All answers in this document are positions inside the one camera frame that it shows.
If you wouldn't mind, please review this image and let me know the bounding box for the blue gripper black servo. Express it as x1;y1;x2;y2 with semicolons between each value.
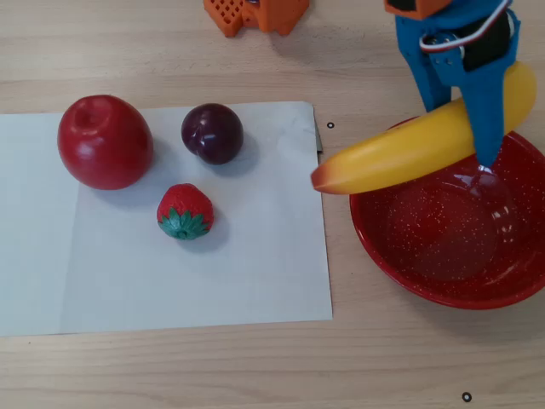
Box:
394;0;522;167

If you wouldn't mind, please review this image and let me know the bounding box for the yellow toy banana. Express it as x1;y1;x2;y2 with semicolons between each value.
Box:
310;60;538;196

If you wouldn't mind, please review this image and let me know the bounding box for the orange robot base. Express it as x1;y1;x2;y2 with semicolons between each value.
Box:
203;0;311;38

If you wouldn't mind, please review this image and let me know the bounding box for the red speckled enamel bowl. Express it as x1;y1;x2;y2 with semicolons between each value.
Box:
348;117;545;311

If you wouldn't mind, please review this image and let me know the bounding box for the dark purple toy plum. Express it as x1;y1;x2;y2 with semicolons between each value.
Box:
181;102;245;166

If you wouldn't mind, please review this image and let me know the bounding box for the white paper sheet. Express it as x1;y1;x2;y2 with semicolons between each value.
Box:
0;112;82;338
61;101;334;336

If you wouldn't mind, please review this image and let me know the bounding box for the red toy strawberry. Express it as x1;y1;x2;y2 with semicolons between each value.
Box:
156;182;215;241

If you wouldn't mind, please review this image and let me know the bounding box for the red toy apple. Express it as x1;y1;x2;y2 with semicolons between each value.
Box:
57;94;155;191

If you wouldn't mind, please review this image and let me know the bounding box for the white red black servo cable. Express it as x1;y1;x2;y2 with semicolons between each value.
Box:
418;0;514;55

